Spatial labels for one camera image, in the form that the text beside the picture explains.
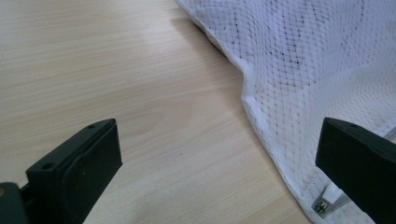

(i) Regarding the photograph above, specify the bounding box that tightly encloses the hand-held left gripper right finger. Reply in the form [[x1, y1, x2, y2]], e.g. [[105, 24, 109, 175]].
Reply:
[[315, 117, 396, 224]]

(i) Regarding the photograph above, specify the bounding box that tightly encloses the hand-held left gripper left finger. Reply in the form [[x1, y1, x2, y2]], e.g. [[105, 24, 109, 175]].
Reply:
[[19, 118, 123, 224]]

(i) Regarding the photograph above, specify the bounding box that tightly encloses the white mesh laundry bag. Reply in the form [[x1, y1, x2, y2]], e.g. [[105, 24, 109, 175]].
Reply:
[[174, 0, 396, 224]]

